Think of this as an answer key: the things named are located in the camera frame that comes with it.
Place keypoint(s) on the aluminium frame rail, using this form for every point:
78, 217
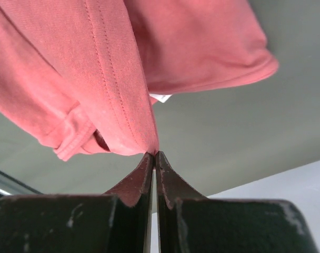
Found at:
10, 186

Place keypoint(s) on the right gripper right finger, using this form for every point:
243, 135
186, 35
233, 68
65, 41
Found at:
190, 222

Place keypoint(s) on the pink t shirt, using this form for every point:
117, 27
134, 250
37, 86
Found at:
82, 76

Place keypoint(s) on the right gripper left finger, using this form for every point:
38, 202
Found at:
117, 221

